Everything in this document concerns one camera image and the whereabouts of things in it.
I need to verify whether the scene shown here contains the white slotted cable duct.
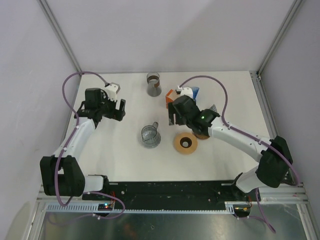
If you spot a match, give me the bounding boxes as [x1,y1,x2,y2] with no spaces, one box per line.
[45,202,235,215]

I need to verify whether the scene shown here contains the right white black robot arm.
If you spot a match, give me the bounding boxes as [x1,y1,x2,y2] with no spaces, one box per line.
[168,95,293,201]

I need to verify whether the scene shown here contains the dark wooden dripper ring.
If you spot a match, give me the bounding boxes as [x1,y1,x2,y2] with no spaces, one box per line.
[192,130,210,140]

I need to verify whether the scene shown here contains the blue glass dripper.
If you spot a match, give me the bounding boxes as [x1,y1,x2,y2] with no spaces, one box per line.
[191,86,200,101]

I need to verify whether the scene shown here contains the glass server pitcher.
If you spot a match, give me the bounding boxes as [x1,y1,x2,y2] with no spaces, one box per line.
[141,121,161,149]

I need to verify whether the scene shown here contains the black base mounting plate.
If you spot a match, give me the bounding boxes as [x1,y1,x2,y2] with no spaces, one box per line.
[81,180,262,211]

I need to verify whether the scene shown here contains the orange coffee filter box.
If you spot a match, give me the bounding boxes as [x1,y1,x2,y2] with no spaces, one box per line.
[165,89,179,108]

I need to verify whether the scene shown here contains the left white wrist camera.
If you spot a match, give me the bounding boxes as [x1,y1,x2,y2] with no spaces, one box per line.
[104,82,121,102]

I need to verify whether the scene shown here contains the glass carafe with brown band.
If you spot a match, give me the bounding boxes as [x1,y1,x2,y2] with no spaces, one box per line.
[146,72,162,97]

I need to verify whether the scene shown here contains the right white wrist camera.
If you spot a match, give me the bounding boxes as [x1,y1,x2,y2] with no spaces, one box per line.
[175,86,193,99]

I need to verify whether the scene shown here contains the clear glass dripper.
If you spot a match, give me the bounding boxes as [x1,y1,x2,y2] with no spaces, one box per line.
[209,104,218,113]

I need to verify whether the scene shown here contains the light wooden dripper ring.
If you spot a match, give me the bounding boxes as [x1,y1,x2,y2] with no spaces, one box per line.
[172,131,199,155]

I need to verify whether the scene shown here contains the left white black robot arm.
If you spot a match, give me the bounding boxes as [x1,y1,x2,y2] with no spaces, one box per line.
[40,83,126,200]

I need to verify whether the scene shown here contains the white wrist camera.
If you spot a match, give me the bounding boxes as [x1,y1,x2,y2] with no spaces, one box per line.
[104,82,121,102]
[175,86,193,99]

